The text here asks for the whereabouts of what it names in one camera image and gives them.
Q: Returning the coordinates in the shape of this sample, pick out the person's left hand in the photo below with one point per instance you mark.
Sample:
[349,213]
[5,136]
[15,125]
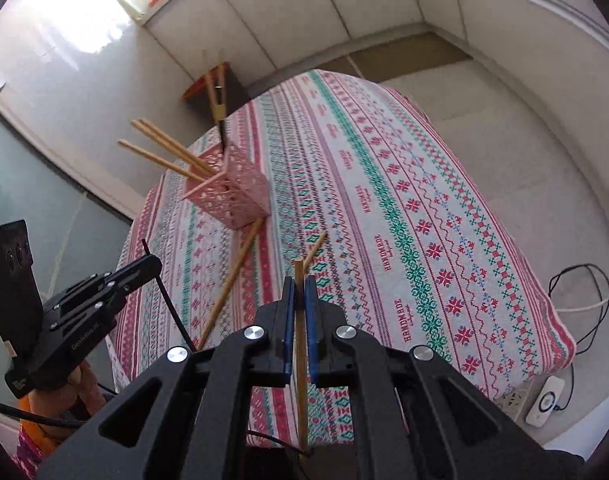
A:
[87,385]

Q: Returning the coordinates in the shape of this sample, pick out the patterned woven tablecloth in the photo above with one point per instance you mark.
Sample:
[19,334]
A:
[384,210]

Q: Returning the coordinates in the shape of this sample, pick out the white oval device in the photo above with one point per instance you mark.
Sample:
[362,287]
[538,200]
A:
[546,400]

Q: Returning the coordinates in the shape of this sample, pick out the plain wooden chopstick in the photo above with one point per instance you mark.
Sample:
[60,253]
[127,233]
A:
[301,410]
[169,146]
[315,249]
[177,143]
[159,158]
[232,280]

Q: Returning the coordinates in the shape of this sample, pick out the person's left forearm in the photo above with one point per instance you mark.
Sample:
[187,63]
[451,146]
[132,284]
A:
[44,425]

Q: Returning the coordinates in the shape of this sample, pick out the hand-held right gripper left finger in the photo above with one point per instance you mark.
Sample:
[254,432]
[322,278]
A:
[288,330]

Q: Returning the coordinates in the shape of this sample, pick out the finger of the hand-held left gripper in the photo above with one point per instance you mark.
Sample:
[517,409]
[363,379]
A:
[84,310]
[134,271]

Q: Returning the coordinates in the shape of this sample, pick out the brown bin with red rim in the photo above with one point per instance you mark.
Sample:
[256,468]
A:
[197,90]

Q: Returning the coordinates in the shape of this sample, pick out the pink lattice basket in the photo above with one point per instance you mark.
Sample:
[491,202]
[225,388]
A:
[234,200]

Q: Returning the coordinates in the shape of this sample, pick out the white power strip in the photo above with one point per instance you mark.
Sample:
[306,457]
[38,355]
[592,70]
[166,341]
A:
[514,400]

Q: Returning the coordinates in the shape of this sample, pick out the black chopstick with gold band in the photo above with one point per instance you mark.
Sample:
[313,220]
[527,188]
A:
[223,135]
[172,310]
[219,95]

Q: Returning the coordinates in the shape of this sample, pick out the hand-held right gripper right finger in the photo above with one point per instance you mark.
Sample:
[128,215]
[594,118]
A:
[312,330]

